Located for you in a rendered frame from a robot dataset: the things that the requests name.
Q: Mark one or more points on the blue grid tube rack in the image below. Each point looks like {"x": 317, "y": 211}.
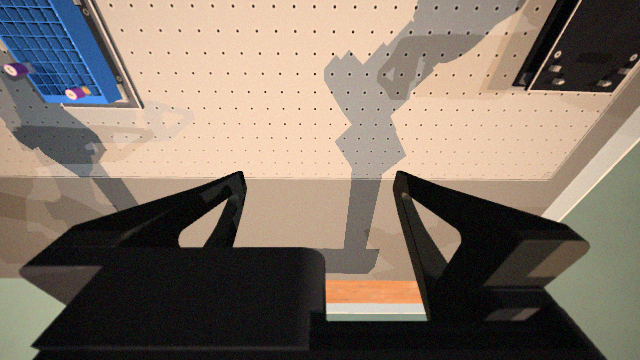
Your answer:
{"x": 29, "y": 29}

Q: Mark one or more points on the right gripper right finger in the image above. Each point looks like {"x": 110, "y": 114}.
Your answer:
{"x": 501, "y": 247}

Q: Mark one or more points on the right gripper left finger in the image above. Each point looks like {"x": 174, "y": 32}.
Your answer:
{"x": 159, "y": 223}

